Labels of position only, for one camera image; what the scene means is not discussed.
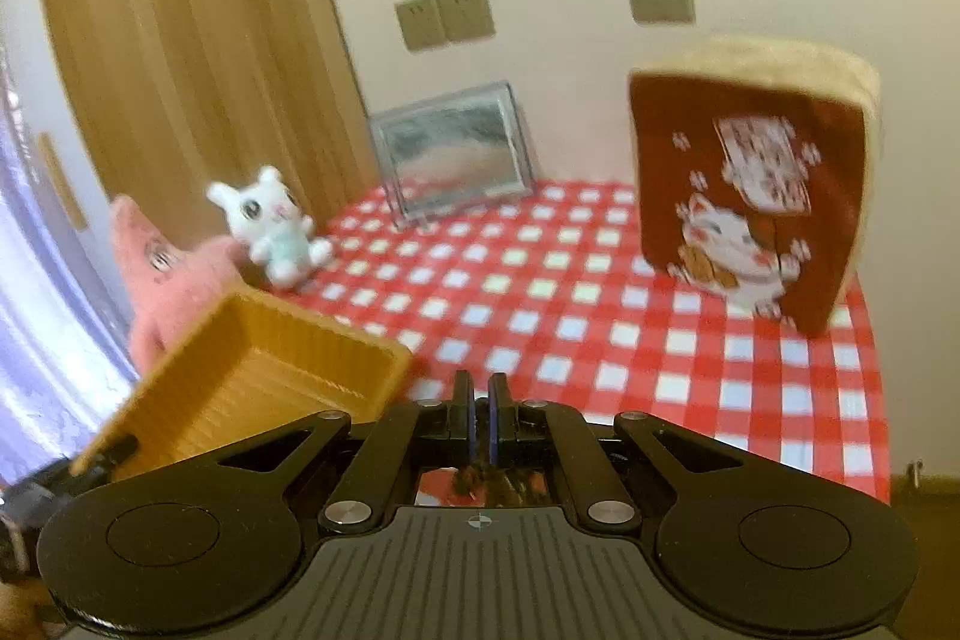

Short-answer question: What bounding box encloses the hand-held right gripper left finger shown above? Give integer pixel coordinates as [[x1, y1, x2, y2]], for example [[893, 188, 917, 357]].
[[217, 372, 477, 532]]

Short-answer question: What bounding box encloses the wooden door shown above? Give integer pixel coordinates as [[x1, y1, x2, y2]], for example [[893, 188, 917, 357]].
[[30, 0, 380, 236]]

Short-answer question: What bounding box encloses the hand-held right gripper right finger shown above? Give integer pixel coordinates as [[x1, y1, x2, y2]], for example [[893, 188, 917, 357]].
[[489, 374, 747, 528]]

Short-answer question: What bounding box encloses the brown cat print cushion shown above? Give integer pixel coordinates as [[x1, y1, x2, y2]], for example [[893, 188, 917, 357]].
[[626, 36, 882, 337]]

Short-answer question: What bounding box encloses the red white checkered tablecloth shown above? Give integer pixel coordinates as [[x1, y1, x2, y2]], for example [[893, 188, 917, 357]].
[[311, 179, 893, 507]]

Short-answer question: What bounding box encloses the white bunny plush toy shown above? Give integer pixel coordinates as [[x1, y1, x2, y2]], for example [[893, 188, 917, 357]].
[[206, 164, 335, 290]]

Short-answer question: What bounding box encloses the pink starfish plush toy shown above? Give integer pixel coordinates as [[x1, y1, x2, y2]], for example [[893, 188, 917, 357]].
[[111, 194, 248, 378]]

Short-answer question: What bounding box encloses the silver picture frame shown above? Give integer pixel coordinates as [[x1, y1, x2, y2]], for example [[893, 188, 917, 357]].
[[366, 80, 535, 229]]

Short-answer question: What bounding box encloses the beige wall socket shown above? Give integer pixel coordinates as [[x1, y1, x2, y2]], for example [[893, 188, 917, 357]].
[[436, 0, 496, 43], [395, 0, 445, 52]]

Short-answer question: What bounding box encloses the yellow plastic tray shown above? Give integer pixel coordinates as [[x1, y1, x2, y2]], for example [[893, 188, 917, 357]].
[[71, 289, 413, 483]]

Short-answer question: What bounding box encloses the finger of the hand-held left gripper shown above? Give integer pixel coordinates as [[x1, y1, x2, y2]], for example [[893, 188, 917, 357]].
[[71, 434, 140, 480]]

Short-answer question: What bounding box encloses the wooden wall handle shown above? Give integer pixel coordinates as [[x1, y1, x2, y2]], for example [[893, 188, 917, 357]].
[[37, 134, 91, 229]]

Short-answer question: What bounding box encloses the sheer lilac curtain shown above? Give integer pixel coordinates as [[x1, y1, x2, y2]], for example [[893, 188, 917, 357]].
[[0, 47, 143, 491]]

